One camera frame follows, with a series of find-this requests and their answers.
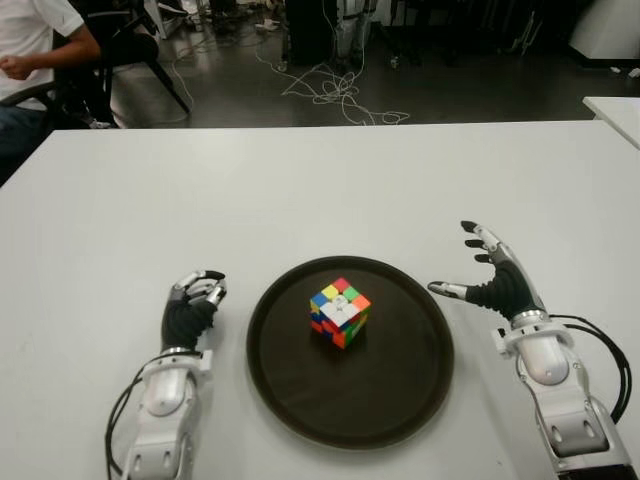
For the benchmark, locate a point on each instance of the black cabinet on casters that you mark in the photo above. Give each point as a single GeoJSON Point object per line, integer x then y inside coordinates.
{"type": "Point", "coordinates": [310, 30]}

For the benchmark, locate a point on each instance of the dark wheeled rack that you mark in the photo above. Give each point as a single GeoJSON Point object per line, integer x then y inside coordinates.
{"type": "Point", "coordinates": [415, 30]}

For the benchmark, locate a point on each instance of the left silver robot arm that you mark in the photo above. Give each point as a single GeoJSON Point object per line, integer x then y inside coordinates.
{"type": "Point", "coordinates": [167, 390]}

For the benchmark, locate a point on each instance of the multicoloured Rubik's cube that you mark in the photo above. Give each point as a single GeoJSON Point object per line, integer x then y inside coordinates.
{"type": "Point", "coordinates": [340, 310]}

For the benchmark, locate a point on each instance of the black office chair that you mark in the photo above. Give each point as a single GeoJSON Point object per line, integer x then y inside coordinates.
{"type": "Point", "coordinates": [135, 45]}

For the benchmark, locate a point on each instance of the dark brown round plate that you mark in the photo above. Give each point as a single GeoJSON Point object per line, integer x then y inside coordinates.
{"type": "Point", "coordinates": [400, 380]}

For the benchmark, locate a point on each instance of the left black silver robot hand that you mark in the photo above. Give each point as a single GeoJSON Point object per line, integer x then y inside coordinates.
{"type": "Point", "coordinates": [185, 320]}

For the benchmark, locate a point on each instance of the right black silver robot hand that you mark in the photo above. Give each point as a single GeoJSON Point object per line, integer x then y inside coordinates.
{"type": "Point", "coordinates": [510, 290]}

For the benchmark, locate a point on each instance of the seated person in white shirt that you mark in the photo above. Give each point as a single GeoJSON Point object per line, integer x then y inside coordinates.
{"type": "Point", "coordinates": [30, 30]}

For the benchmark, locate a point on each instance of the grey leaning metal frame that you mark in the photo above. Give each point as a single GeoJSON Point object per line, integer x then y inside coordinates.
{"type": "Point", "coordinates": [527, 32]}

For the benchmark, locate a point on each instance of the white side table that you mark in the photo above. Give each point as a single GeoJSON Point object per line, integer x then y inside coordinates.
{"type": "Point", "coordinates": [620, 115]}

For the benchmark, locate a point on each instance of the white cabinet with black base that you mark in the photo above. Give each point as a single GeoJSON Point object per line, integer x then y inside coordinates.
{"type": "Point", "coordinates": [610, 30]}

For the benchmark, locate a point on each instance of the white power strip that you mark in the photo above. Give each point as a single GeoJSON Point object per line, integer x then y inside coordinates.
{"type": "Point", "coordinates": [269, 23]}

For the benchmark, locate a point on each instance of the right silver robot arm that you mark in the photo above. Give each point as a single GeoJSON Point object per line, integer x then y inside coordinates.
{"type": "Point", "coordinates": [545, 360]}

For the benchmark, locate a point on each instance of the small white floor object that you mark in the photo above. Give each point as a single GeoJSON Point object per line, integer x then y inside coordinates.
{"type": "Point", "coordinates": [635, 72]}

